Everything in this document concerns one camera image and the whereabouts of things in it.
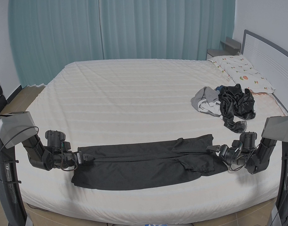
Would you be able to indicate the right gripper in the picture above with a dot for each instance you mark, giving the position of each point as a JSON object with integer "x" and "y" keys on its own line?
{"x": 228, "y": 153}

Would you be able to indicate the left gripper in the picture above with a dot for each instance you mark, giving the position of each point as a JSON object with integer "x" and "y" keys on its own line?
{"x": 75, "y": 159}

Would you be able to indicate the black T-shirt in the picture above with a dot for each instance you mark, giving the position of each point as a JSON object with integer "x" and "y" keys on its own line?
{"x": 139, "y": 168}

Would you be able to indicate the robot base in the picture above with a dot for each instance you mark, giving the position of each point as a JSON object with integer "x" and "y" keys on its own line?
{"x": 155, "y": 225}

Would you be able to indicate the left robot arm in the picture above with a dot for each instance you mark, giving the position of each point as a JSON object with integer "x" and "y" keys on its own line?
{"x": 35, "y": 152}

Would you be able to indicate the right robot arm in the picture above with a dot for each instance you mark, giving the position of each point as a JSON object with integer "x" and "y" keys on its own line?
{"x": 261, "y": 154}

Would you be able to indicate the bed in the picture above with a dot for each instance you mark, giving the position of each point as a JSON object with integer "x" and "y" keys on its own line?
{"x": 125, "y": 98}

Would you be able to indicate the black satin garment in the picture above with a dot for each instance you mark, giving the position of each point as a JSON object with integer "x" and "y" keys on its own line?
{"x": 238, "y": 102}

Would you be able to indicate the grey and white garment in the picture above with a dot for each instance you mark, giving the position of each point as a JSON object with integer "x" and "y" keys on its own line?
{"x": 206, "y": 98}

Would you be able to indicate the dark blue garment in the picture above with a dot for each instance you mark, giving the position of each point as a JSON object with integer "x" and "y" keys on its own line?
{"x": 219, "y": 88}

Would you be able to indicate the white printed pillow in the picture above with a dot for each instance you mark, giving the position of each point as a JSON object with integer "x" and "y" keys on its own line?
{"x": 240, "y": 72}

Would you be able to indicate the grey bedside table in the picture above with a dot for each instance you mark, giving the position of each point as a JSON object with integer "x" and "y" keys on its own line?
{"x": 229, "y": 45}

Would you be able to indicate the blue-green curtain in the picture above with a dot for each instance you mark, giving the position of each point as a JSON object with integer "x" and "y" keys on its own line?
{"x": 57, "y": 32}
{"x": 165, "y": 20}

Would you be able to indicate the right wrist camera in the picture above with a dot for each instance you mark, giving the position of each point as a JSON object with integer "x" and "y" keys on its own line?
{"x": 236, "y": 144}

